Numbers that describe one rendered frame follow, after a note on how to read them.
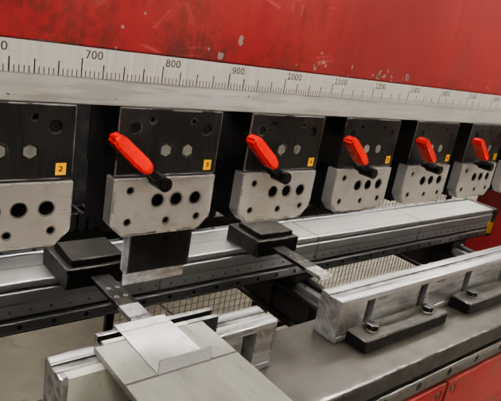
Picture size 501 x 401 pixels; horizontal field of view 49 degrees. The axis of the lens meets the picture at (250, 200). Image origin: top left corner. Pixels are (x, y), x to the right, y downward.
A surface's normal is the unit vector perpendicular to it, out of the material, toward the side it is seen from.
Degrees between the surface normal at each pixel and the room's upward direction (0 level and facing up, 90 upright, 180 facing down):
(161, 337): 0
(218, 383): 0
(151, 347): 0
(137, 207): 90
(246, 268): 90
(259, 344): 90
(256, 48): 90
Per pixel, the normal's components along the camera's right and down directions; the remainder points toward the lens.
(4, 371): 0.17, -0.94
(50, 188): 0.62, 0.33
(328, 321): -0.77, 0.07
